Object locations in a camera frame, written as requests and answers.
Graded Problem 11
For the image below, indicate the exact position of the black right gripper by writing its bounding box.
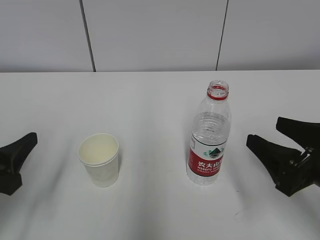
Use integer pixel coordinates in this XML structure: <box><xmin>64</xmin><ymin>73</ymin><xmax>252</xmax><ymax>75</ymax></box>
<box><xmin>246</xmin><ymin>117</ymin><xmax>320</xmax><ymax>197</ymax></box>

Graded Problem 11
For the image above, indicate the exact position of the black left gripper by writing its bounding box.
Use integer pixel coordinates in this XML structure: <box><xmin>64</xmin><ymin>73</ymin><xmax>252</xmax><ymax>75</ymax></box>
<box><xmin>0</xmin><ymin>132</ymin><xmax>38</xmax><ymax>196</ymax></box>

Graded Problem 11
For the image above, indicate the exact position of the Nongfu Spring water bottle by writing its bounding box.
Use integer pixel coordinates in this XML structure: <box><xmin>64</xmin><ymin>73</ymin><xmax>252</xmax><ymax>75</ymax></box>
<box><xmin>186</xmin><ymin>80</ymin><xmax>232</xmax><ymax>186</ymax></box>

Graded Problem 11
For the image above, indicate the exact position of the white paper cup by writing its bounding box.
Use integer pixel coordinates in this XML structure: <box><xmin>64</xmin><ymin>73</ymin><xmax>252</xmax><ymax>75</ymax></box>
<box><xmin>78</xmin><ymin>133</ymin><xmax>120</xmax><ymax>188</ymax></box>

